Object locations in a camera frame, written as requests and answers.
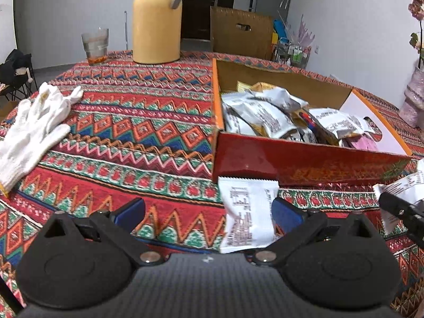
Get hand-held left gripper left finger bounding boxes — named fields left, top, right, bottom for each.
left=40, top=198, right=165, bottom=266

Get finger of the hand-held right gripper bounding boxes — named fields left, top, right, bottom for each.
left=378, top=192, right=424, bottom=239

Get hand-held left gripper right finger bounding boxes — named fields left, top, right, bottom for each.
left=252, top=198, right=376, bottom=266

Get white snack packet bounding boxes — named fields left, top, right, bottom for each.
left=373, top=169, right=424, bottom=236
left=218, top=176, right=281, bottom=254

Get orange red cardboard box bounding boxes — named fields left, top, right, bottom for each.
left=211, top=58, right=413, bottom=187

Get pink snack packet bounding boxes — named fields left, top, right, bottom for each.
left=344, top=132, right=382, bottom=152

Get pile of silver snack packets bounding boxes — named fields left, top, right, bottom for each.
left=220, top=81, right=385, bottom=147

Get pink vase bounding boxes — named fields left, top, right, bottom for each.
left=399, top=66, right=424, bottom=128

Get white cotton glove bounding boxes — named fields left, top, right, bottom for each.
left=0, top=82, right=83, bottom=191

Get small brown cardboard box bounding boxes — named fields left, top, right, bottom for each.
left=0, top=101, right=18, bottom=120

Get glass cup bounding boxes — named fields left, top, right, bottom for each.
left=81, top=28, right=110, bottom=65

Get black folding chair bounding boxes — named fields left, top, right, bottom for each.
left=0, top=49, right=39, bottom=100

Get pink feathery decoration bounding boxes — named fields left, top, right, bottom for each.
left=291, top=15, right=315, bottom=49

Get large brown cardboard box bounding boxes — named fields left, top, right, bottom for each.
left=210, top=6, right=274, bottom=61

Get blue bag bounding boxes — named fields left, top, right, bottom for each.
left=273, top=19, right=288, bottom=41

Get yellow thermos jug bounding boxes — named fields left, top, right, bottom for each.
left=132, top=0, right=184, bottom=64

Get dried pink roses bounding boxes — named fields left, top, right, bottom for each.
left=407, top=0, right=424, bottom=69

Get dark door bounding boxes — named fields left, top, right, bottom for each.
left=180, top=0, right=238, bottom=40

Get wire storage cart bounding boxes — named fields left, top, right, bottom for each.
left=273, top=40, right=311, bottom=69

